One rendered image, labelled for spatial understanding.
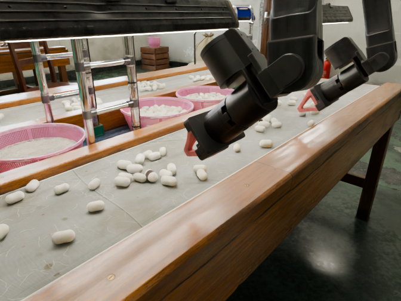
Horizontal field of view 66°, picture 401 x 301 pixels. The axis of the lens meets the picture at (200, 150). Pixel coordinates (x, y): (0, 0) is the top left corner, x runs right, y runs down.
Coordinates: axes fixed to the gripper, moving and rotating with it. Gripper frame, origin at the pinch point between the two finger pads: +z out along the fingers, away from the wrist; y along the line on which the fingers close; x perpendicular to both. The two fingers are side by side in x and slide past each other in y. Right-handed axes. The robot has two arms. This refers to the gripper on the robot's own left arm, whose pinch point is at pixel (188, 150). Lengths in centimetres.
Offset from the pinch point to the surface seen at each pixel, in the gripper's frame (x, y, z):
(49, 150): -23.3, 6.3, 43.2
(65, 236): 2.8, 22.2, 10.6
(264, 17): -188, -464, 185
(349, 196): 60, -154, 61
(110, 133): -27, -20, 56
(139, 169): -3.6, -0.1, 18.1
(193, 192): 7.0, -2.8, 8.4
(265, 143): 5.3, -32.6, 8.0
